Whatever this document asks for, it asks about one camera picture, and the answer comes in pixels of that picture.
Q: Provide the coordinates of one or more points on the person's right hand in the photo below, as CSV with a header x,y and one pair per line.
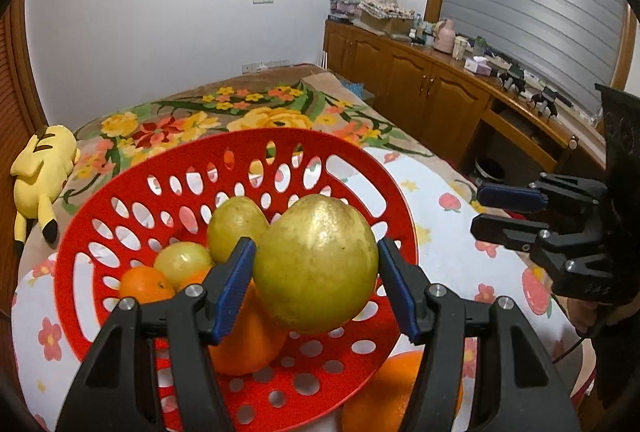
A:
x,y
582,314

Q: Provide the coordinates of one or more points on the red perforated plastic basket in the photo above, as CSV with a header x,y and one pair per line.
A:
x,y
200,152

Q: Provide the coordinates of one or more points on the white cup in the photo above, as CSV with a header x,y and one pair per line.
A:
x,y
460,48

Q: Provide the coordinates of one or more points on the pink tissue box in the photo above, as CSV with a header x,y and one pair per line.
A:
x,y
477,66

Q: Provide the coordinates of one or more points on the black trash bin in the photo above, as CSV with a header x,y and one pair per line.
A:
x,y
490,170

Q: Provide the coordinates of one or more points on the pink jug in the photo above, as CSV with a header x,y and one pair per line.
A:
x,y
444,37

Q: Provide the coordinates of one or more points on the blue plastic bag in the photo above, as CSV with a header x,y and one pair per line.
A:
x,y
356,90

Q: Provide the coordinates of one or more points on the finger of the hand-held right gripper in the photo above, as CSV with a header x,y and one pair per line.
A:
x,y
500,229
505,196

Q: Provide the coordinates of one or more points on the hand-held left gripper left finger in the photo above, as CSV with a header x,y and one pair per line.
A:
x,y
232,287

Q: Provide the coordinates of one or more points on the yellow plush toy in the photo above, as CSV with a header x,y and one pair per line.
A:
x,y
42,162

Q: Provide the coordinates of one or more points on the floral blanket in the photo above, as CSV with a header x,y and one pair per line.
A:
x,y
200,112

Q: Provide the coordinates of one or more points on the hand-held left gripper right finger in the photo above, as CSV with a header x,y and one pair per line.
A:
x,y
400,287

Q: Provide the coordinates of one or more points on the cardboard box with cloth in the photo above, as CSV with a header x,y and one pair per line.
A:
x,y
385,20

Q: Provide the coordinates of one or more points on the wooden cabinet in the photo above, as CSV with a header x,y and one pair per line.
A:
x,y
400,77

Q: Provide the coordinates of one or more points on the large orange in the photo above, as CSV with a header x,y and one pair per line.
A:
x,y
250,347
385,392

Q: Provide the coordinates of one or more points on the white fruit-print tablecloth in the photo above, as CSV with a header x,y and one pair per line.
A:
x,y
440,232

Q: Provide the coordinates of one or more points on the white wall outlet strip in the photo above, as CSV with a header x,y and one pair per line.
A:
x,y
265,66

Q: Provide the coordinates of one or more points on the small black device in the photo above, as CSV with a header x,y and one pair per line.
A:
x,y
512,77
546,100

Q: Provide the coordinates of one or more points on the small green guava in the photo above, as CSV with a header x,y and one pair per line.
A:
x,y
182,262

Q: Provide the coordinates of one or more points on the grey storage containers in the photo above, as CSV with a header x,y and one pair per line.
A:
x,y
344,9

